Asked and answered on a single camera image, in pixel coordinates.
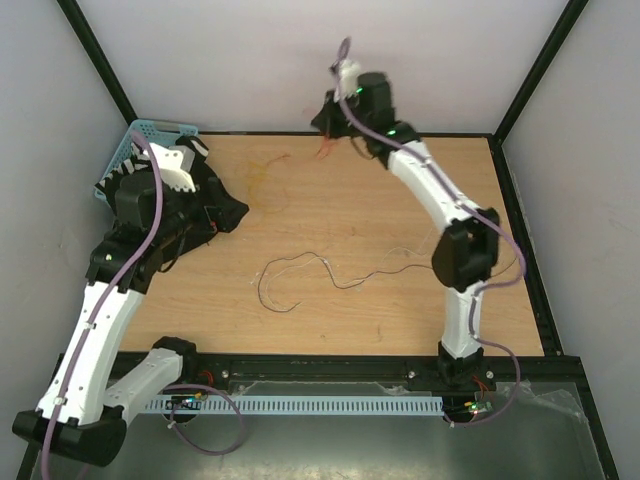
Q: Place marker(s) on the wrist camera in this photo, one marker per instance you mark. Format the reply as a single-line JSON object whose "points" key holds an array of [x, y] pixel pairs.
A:
{"points": [[175, 165], [346, 73]]}

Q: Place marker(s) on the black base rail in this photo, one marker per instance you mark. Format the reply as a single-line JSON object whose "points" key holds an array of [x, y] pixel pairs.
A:
{"points": [[416, 373]]}

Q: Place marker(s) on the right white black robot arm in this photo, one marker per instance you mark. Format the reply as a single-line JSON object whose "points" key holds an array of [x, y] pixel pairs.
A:
{"points": [[361, 105]]}

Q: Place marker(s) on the light blue slotted cable duct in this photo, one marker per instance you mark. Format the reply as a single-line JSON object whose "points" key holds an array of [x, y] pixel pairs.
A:
{"points": [[265, 405]]}

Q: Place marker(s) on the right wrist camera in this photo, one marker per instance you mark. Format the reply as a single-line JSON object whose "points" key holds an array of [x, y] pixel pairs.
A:
{"points": [[346, 73]]}

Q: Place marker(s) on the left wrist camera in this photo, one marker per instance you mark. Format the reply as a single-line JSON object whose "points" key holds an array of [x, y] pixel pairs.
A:
{"points": [[175, 165]]}

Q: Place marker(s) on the black striped cloth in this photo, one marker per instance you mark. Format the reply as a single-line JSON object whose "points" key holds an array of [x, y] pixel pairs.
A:
{"points": [[184, 225]]}

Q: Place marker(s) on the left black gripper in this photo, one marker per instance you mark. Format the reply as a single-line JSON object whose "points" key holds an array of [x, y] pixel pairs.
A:
{"points": [[222, 217]]}

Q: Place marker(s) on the light blue plastic basket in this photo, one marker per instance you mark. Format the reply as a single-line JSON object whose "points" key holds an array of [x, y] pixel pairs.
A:
{"points": [[126, 157]]}

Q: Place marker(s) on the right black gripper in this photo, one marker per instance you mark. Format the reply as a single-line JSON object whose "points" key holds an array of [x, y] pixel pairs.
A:
{"points": [[326, 121]]}

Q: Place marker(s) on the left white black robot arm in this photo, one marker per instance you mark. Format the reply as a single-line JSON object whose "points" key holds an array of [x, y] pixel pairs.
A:
{"points": [[82, 416]]}

